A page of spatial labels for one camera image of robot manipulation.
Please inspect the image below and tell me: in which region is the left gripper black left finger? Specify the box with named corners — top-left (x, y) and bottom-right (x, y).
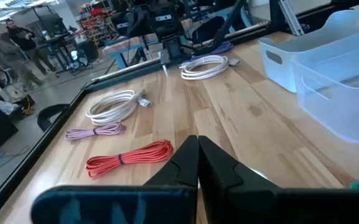
top-left (30, 134), bottom-right (200, 224)

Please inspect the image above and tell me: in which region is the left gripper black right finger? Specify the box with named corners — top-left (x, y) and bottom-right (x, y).
top-left (198, 134), bottom-right (359, 224)

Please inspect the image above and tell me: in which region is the white USB cable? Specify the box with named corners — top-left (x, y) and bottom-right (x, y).
top-left (85, 89), bottom-right (152, 126)
top-left (179, 54), bottom-right (241, 82)

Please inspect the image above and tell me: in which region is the purple cable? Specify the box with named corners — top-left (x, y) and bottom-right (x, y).
top-left (190, 41), bottom-right (235, 60)

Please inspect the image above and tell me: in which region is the red cable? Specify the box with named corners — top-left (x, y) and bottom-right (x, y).
top-left (85, 139), bottom-right (175, 179)

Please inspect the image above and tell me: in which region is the pink cable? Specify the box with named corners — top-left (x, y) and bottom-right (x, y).
top-left (64, 121), bottom-right (126, 141)

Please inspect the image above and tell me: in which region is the shelving rack with colourful items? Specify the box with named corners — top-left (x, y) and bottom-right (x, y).
top-left (77, 1), bottom-right (118, 47)

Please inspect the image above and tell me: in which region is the white plastic bin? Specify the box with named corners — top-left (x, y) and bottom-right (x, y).
top-left (258, 9), bottom-right (359, 94)

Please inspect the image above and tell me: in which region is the black equipment stand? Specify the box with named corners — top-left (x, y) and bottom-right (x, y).
top-left (32, 6), bottom-right (99, 77)

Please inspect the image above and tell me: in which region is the clear plastic bin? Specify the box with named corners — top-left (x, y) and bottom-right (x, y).
top-left (291, 26), bottom-right (359, 144)

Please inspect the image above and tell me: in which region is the person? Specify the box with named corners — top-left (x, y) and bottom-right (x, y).
top-left (4, 17), bottom-right (58, 76)
top-left (0, 27), bottom-right (45, 91)

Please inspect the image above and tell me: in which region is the wooden workbench with blue frame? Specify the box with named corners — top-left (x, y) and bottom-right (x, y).
top-left (102, 32), bottom-right (161, 70)

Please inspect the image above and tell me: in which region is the black aluminium rig frame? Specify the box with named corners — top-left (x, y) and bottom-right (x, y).
top-left (0, 0), bottom-right (359, 223)

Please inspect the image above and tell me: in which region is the black curved handle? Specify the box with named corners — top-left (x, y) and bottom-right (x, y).
top-left (36, 103), bottom-right (72, 132)

